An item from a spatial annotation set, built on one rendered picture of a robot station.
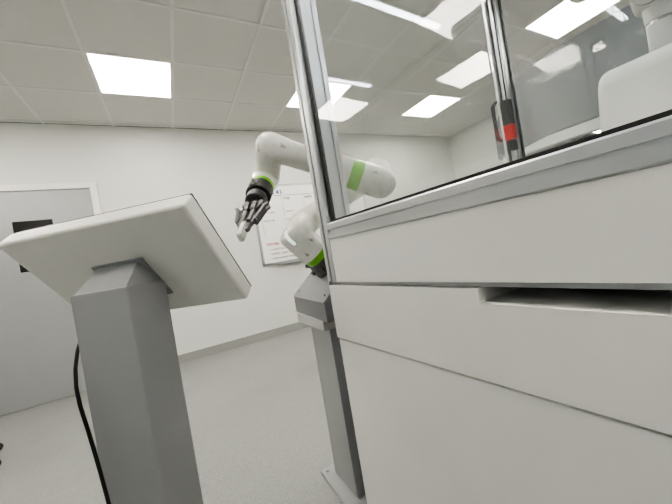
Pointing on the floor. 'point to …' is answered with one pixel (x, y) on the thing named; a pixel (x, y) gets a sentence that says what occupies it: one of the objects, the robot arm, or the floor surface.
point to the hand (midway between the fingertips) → (243, 231)
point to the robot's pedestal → (337, 413)
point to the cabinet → (490, 441)
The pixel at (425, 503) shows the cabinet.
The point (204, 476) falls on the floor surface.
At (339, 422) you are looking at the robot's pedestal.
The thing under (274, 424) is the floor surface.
